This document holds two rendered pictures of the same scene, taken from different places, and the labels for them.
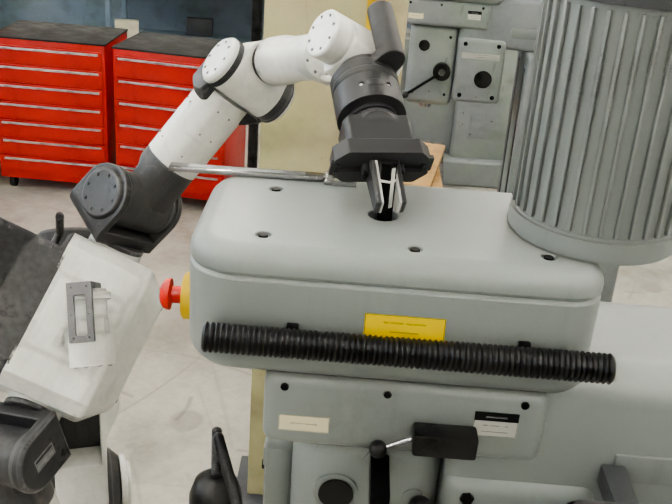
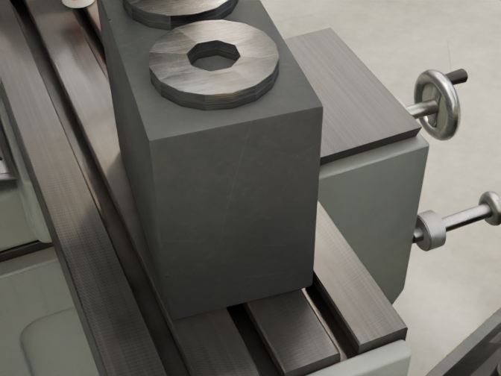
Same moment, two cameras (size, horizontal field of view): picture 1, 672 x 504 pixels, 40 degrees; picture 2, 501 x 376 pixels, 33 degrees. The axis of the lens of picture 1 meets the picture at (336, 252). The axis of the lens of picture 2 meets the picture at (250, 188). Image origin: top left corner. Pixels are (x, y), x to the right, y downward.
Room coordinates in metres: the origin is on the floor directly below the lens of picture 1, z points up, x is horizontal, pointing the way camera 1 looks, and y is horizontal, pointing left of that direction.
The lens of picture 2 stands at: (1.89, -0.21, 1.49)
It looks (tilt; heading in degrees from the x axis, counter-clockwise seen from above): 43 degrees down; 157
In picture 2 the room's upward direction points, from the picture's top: 1 degrees counter-clockwise
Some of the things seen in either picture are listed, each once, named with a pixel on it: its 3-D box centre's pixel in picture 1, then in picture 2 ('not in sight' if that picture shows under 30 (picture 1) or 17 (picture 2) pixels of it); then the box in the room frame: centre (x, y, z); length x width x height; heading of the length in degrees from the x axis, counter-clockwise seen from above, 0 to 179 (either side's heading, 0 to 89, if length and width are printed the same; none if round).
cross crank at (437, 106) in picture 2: not in sight; (417, 110); (1.03, 0.45, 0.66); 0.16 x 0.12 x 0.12; 90
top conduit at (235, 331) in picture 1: (407, 351); not in sight; (0.88, -0.09, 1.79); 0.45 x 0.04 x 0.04; 90
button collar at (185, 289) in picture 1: (192, 295); not in sight; (1.03, 0.18, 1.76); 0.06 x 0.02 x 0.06; 0
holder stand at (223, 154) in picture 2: not in sight; (203, 124); (1.39, -0.04, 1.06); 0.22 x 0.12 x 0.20; 173
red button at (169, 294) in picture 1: (173, 294); not in sight; (1.03, 0.20, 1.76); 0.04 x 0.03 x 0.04; 0
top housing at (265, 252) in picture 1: (389, 275); not in sight; (1.03, -0.07, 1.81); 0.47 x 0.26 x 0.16; 90
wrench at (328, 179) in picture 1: (262, 172); not in sight; (1.13, 0.10, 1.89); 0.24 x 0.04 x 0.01; 91
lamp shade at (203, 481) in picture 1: (215, 492); not in sight; (1.00, 0.14, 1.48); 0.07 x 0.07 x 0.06
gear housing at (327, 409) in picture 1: (401, 367); not in sight; (1.03, -0.10, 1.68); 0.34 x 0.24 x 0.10; 90
